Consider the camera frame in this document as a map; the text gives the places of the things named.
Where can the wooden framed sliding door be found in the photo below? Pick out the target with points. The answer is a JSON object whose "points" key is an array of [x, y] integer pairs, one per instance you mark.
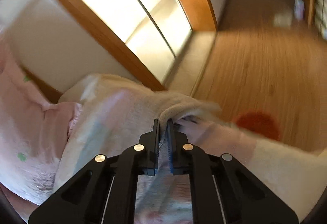
{"points": [[146, 36]]}

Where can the pink lavender print right pillow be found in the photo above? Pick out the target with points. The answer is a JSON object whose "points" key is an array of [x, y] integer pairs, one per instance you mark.
{"points": [[34, 132]]}

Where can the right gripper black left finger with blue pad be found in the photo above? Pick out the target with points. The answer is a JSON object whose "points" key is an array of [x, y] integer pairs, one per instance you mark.
{"points": [[104, 190]]}

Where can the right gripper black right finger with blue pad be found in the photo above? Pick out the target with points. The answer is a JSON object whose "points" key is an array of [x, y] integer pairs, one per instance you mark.
{"points": [[222, 189]]}

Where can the red round floor object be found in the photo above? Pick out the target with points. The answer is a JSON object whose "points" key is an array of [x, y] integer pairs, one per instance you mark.
{"points": [[260, 123]]}

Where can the beige cable knit sweater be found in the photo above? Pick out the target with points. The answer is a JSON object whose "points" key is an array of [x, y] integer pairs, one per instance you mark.
{"points": [[116, 111]]}

